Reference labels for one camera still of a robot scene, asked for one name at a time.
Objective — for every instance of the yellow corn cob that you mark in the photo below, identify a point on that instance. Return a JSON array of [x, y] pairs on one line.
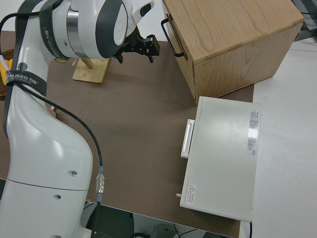
[[8, 65]]

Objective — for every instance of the light wooden cabinet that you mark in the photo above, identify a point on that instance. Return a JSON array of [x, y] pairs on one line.
[[235, 37]]

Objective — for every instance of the red warning sticker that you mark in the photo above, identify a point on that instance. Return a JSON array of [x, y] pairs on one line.
[[192, 193]]

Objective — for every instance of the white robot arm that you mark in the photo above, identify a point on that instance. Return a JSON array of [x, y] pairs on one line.
[[44, 161]]

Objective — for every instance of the printed text label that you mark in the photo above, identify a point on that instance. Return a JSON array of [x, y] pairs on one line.
[[253, 134]]

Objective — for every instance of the round wicker tray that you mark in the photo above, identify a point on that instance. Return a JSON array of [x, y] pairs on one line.
[[3, 86]]

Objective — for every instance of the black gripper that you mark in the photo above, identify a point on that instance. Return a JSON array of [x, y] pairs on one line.
[[132, 44]]

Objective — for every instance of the white toaster oven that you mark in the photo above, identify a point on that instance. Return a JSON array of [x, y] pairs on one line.
[[223, 161]]

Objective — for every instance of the wooden mug stand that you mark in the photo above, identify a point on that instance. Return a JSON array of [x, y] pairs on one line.
[[89, 74]]

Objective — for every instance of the dark grey mesh object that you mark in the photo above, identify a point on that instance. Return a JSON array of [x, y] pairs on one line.
[[309, 27]]

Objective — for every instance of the brown table mat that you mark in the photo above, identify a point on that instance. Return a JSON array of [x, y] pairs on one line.
[[136, 111]]

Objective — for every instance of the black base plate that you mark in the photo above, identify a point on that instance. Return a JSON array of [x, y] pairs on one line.
[[114, 223]]

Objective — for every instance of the blue-grey mug yellow inside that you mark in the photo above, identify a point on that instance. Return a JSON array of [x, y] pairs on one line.
[[61, 60]]

